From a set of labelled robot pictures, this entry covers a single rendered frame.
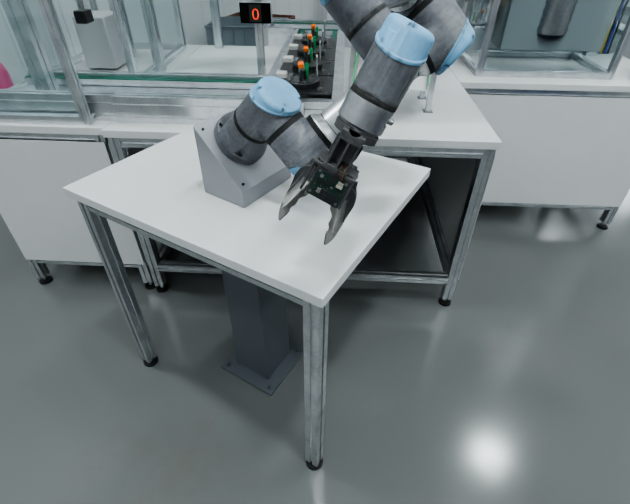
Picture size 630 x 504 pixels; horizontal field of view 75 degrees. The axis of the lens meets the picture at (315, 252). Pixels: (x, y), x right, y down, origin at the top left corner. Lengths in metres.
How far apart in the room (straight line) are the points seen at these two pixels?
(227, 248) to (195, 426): 0.89
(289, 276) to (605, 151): 2.20
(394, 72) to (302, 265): 0.51
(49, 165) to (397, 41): 1.68
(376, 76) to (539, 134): 2.04
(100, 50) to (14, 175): 0.83
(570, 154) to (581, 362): 1.16
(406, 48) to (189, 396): 1.52
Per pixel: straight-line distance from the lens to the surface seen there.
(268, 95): 1.04
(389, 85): 0.61
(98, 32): 2.59
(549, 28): 2.53
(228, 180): 1.16
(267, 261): 0.97
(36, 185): 2.15
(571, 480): 1.83
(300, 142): 1.04
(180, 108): 1.75
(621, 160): 2.88
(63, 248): 2.32
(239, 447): 1.67
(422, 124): 1.76
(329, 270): 0.95
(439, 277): 2.03
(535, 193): 2.78
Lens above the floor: 1.48
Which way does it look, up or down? 39 degrees down
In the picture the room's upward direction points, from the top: straight up
